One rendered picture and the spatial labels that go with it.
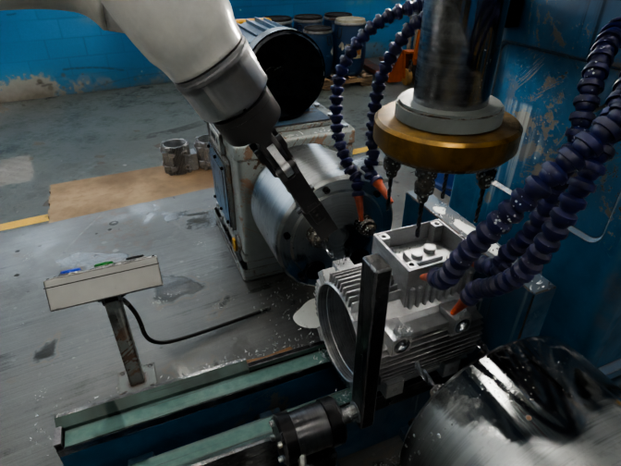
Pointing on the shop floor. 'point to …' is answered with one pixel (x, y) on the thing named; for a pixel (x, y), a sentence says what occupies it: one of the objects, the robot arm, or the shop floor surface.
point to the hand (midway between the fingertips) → (317, 216)
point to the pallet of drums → (332, 41)
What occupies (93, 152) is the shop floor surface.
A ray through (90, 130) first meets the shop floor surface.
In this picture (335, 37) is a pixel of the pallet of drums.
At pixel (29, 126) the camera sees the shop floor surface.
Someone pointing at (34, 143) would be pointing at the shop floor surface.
